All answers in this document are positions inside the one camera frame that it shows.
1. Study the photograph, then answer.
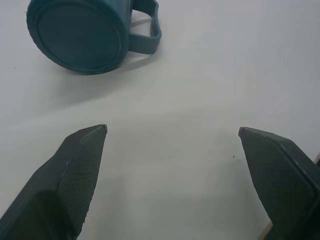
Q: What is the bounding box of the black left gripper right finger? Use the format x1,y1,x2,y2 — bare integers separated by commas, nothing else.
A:
238,126,320,240

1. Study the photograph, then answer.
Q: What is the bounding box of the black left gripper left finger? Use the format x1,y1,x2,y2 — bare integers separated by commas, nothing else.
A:
0,124,108,240

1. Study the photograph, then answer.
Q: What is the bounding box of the dark teal plastic mug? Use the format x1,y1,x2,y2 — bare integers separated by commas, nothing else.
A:
25,0,163,75

